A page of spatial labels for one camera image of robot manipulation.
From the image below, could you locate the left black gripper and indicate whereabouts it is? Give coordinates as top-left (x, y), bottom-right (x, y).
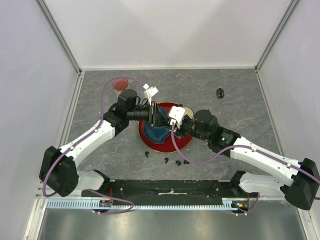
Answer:
top-left (127, 101), bottom-right (171, 128)

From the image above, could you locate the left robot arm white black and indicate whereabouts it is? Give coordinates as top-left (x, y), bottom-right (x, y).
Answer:
top-left (39, 87), bottom-right (169, 198)

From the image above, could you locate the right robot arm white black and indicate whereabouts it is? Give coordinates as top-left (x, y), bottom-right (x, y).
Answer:
top-left (168, 106), bottom-right (320, 210)

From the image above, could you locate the blue shell-shaped dish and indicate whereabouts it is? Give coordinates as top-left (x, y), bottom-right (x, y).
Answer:
top-left (143, 121), bottom-right (171, 144)

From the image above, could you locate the beige ceramic cup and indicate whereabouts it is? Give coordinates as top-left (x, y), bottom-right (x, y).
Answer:
top-left (183, 106), bottom-right (194, 120)

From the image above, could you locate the red round tray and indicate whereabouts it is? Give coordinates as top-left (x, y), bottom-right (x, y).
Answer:
top-left (138, 102), bottom-right (193, 153)

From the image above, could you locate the small black object on table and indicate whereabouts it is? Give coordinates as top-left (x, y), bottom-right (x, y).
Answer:
top-left (216, 87), bottom-right (225, 99)

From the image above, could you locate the pink floral mug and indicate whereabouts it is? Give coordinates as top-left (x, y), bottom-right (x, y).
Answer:
top-left (112, 78), bottom-right (130, 96)

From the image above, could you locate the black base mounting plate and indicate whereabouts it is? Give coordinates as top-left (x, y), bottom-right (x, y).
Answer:
top-left (104, 178), bottom-right (241, 206)

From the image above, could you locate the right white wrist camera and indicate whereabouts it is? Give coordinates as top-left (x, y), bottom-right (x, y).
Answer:
top-left (168, 106), bottom-right (187, 128)

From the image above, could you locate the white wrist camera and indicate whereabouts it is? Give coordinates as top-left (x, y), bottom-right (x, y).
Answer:
top-left (168, 106), bottom-right (187, 128)
top-left (143, 84), bottom-right (159, 104)

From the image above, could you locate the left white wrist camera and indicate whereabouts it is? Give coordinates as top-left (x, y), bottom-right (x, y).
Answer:
top-left (143, 84), bottom-right (159, 104)

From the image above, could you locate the slotted grey cable duct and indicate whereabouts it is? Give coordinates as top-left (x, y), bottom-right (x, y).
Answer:
top-left (46, 199), bottom-right (239, 211)

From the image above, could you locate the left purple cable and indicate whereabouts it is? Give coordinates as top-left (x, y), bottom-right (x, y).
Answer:
top-left (42, 76), bottom-right (148, 198)

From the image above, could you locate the left aluminium frame post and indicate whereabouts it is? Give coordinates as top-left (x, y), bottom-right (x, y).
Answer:
top-left (35, 0), bottom-right (82, 75)

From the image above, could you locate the aluminium frame post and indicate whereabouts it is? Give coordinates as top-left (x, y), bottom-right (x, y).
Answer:
top-left (35, 0), bottom-right (82, 75)
top-left (254, 0), bottom-right (300, 73)

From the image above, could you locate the right aluminium frame post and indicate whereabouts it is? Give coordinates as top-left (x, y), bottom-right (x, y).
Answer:
top-left (254, 0), bottom-right (300, 73)

